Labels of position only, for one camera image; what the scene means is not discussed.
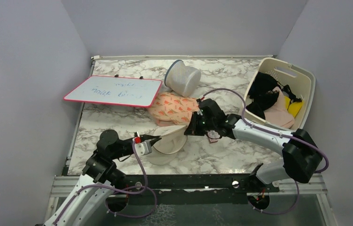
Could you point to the black bra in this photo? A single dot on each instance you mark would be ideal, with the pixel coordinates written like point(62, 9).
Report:
point(262, 102)

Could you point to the white cylindrical mesh laundry bag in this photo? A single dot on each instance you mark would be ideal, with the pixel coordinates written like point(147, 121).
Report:
point(182, 79)

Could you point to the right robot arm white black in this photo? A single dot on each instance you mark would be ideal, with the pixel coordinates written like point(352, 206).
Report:
point(300, 156)

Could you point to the pink framed whiteboard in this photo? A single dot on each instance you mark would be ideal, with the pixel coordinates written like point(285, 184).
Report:
point(123, 91)

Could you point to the black garment in basket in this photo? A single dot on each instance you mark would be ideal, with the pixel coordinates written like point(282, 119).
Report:
point(264, 82)

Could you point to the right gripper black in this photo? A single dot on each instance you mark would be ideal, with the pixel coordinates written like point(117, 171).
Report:
point(192, 129)

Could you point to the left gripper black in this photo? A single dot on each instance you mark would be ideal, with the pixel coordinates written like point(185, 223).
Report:
point(152, 139)

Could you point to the small red white card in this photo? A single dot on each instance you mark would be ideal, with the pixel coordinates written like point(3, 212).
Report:
point(213, 136)

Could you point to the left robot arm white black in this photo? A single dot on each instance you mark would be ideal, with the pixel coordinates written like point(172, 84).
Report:
point(100, 177)

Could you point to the orange tulip print laundry bag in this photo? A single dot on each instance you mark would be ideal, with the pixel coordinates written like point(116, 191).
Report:
point(169, 109)

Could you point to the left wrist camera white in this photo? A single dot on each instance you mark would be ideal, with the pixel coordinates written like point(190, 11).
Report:
point(141, 144)

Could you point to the cream plastic laundry basket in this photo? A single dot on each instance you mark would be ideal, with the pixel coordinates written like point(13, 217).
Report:
point(301, 82)

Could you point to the yellow garment in basket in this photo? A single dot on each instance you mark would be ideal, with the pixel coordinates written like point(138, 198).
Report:
point(293, 108)

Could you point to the pink garment in basket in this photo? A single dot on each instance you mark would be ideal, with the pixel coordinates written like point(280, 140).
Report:
point(278, 113)

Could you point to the black mounting rail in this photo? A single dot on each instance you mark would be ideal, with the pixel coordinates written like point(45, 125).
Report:
point(188, 189)

